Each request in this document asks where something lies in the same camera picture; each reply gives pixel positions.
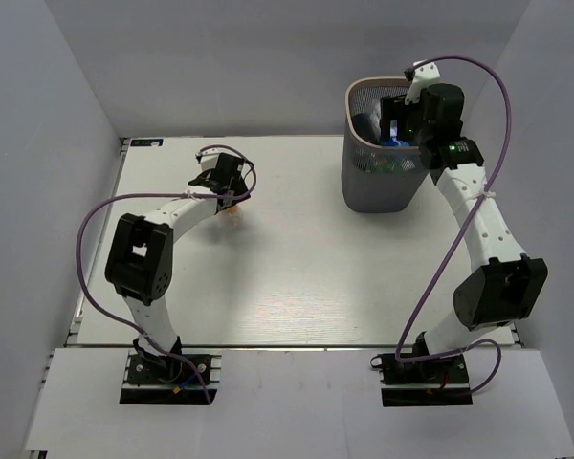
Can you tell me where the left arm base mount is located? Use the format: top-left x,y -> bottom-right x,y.
119,351 -> 222,406

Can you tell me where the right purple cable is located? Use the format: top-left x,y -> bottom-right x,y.
394,55 -> 512,394

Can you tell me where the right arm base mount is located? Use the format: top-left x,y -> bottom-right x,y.
370,353 -> 473,407

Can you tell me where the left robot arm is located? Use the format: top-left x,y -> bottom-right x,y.
104,146 -> 254,382

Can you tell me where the blue corner label sticker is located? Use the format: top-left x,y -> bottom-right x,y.
130,139 -> 164,147

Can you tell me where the green plastic bottle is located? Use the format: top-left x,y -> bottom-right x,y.
364,157 -> 408,174

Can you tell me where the purple cable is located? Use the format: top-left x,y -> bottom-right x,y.
394,55 -> 512,394
75,144 -> 258,405

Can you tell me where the grey mesh waste bin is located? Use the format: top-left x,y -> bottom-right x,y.
341,76 -> 428,213

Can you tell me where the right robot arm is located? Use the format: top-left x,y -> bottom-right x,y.
380,83 -> 548,382

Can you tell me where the blue label clear bottle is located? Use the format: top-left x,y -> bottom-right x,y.
380,120 -> 411,147

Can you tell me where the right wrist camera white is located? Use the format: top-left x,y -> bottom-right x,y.
404,61 -> 441,105

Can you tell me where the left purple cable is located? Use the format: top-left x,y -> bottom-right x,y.
75,144 -> 258,405

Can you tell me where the orange cap small bottle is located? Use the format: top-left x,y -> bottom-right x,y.
218,205 -> 244,226

